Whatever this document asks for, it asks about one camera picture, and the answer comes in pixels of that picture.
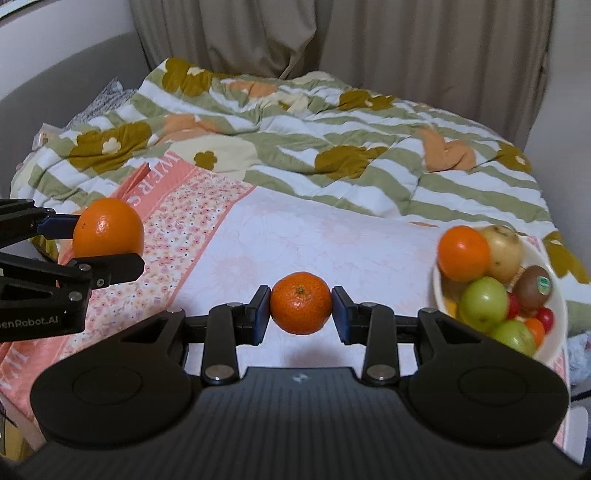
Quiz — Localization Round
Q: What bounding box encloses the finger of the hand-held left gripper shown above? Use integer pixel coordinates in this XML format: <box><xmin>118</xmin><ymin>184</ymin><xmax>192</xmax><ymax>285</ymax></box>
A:
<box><xmin>0</xmin><ymin>198</ymin><xmax>83</xmax><ymax>250</ymax></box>
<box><xmin>0</xmin><ymin>251</ymin><xmax>146</xmax><ymax>306</ymax></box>

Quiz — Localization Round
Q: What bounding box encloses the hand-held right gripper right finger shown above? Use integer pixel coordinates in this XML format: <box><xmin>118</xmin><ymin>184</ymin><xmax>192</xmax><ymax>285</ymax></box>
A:
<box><xmin>332</xmin><ymin>285</ymin><xmax>485</xmax><ymax>387</ymax></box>

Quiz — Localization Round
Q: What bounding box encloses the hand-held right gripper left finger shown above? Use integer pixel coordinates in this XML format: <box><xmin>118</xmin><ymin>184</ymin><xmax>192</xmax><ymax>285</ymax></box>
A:
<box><xmin>109</xmin><ymin>285</ymin><xmax>271</xmax><ymax>387</ymax></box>

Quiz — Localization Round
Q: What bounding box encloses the large green apple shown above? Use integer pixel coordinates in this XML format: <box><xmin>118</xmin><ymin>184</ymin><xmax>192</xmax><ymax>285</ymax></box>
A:
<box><xmin>458</xmin><ymin>276</ymin><xmax>510</xmax><ymax>336</ymax></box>

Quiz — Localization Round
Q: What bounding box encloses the brown kiwi with sticker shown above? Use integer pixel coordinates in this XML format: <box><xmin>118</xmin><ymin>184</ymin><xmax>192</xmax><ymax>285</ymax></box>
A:
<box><xmin>513</xmin><ymin>265</ymin><xmax>554</xmax><ymax>311</ymax></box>

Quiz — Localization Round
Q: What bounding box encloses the small beige packet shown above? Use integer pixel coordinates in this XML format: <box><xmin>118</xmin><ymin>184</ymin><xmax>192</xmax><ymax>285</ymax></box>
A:
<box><xmin>36</xmin><ymin>122</ymin><xmax>62</xmax><ymax>149</ymax></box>

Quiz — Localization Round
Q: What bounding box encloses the grey padded headboard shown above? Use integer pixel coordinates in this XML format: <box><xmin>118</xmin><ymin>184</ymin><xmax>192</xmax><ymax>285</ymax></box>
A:
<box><xmin>0</xmin><ymin>34</ymin><xmax>149</xmax><ymax>197</ymax></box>

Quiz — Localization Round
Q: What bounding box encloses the striped floral blanket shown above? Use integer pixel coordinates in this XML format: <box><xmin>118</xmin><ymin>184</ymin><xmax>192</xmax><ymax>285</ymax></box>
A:
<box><xmin>9</xmin><ymin>57</ymin><xmax>591</xmax><ymax>324</ymax></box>

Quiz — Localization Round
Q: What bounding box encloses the yellow red apple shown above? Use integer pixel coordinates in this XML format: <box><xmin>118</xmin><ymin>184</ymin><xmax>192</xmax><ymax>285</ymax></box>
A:
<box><xmin>480</xmin><ymin>224</ymin><xmax>527</xmax><ymax>285</ymax></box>

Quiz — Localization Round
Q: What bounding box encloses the cream and yellow bowl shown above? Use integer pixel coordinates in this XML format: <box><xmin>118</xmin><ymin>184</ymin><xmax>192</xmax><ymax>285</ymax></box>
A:
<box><xmin>431</xmin><ymin>228</ymin><xmax>569</xmax><ymax>371</ymax></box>

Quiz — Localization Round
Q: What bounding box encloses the small mandarin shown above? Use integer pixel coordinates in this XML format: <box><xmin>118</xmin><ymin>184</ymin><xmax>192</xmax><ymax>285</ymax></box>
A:
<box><xmin>270</xmin><ymin>272</ymin><xmax>333</xmax><ymax>335</ymax></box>

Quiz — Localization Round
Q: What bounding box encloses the white plastic bag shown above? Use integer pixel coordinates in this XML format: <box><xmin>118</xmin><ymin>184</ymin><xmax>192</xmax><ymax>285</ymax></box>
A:
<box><xmin>565</xmin><ymin>331</ymin><xmax>591</xmax><ymax>385</ymax></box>

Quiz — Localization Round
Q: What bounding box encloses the small green apple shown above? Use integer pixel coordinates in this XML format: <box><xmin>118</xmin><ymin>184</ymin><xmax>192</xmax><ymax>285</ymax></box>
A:
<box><xmin>490</xmin><ymin>319</ymin><xmax>537</xmax><ymax>356</ymax></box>

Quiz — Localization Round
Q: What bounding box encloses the dotted grey cloth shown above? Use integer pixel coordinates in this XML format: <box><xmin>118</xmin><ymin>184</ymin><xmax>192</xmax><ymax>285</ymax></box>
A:
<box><xmin>69</xmin><ymin>78</ymin><xmax>137</xmax><ymax>131</ymax></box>

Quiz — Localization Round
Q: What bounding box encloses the beige curtain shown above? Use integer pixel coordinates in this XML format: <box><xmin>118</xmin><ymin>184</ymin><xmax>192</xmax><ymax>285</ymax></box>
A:
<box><xmin>127</xmin><ymin>0</ymin><xmax>556</xmax><ymax>151</ymax></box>

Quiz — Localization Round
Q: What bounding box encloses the large mandarin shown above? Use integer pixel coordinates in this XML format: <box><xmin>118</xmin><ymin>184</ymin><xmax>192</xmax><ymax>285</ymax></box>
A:
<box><xmin>524</xmin><ymin>318</ymin><xmax>546</xmax><ymax>352</ymax></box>

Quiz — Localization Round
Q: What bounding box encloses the orange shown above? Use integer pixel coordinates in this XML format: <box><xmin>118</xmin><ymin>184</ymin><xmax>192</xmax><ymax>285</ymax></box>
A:
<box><xmin>437</xmin><ymin>226</ymin><xmax>491</xmax><ymax>282</ymax></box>
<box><xmin>73</xmin><ymin>198</ymin><xmax>145</xmax><ymax>257</ymax></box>

